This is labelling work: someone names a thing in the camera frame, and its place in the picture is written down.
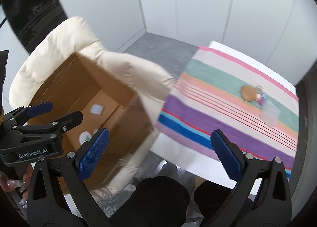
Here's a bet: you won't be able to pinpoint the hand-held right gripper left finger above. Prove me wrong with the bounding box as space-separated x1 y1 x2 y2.
26 128 111 227

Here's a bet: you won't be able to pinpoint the clear plastic box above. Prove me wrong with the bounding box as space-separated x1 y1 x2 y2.
260 100 280 128

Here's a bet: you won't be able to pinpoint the cream padded armchair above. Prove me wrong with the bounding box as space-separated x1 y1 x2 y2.
9 16 175 198

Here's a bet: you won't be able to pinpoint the white barcode carton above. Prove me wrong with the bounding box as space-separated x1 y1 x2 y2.
90 104 105 116

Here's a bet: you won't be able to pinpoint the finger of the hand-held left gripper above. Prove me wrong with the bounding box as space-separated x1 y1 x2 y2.
7 101 53 128
15 111 84 137

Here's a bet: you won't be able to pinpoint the brown cardboard box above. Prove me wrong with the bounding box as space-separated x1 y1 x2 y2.
27 52 159 192

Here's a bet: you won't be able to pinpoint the person's black trousers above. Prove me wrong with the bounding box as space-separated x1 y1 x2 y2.
109 176 253 227

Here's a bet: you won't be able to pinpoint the dark cloth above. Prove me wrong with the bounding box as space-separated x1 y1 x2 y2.
0 50 10 118

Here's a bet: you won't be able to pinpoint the white round case green leaf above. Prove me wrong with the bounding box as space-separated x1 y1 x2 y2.
79 131 91 145

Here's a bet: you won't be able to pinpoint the black glossy panel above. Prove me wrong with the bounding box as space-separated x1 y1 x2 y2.
0 0 68 55

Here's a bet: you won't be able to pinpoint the striped colourful cloth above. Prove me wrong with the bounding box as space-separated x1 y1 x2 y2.
155 46 299 179

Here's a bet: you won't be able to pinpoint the person's left hand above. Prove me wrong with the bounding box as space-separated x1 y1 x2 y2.
0 165 33 210

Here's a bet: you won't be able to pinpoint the brown round disc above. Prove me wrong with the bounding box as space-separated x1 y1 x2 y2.
241 85 258 101

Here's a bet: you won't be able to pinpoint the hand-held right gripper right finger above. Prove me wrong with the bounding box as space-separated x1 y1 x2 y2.
210 129 293 227

